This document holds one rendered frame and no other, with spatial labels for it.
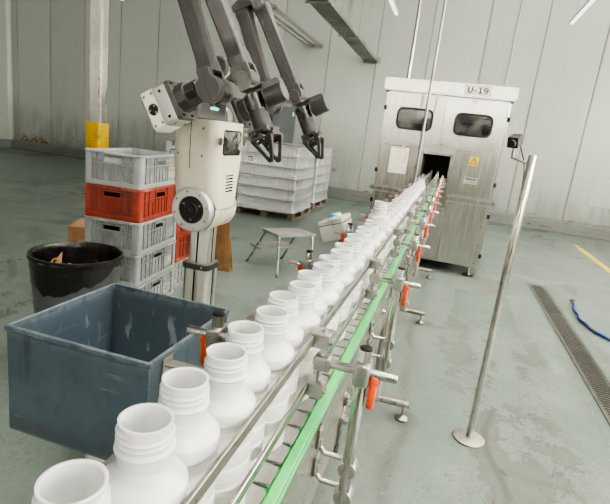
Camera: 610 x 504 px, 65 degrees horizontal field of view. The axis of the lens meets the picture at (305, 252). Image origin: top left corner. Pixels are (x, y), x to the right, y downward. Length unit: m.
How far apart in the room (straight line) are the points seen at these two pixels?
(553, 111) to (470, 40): 2.24
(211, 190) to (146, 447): 1.41
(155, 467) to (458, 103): 5.52
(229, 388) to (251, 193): 7.47
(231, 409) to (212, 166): 1.30
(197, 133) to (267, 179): 6.11
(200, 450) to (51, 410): 0.69
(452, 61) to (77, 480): 11.22
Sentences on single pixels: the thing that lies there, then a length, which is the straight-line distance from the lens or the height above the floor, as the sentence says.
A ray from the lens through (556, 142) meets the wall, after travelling 11.40.
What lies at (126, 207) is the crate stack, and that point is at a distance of 3.40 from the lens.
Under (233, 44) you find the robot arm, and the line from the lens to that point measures 1.50.
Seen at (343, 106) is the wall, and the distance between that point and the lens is 11.53.
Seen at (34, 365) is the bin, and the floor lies 0.88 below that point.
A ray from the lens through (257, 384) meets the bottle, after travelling 0.49.
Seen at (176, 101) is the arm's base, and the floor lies 1.41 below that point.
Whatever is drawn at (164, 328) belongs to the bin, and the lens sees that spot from 1.23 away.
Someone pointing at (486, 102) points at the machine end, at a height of 1.93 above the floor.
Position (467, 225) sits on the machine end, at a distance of 5.77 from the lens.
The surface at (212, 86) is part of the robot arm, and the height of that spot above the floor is 1.46.
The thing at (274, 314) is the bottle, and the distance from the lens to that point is 0.56.
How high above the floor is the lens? 1.36
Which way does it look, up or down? 14 degrees down
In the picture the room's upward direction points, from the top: 7 degrees clockwise
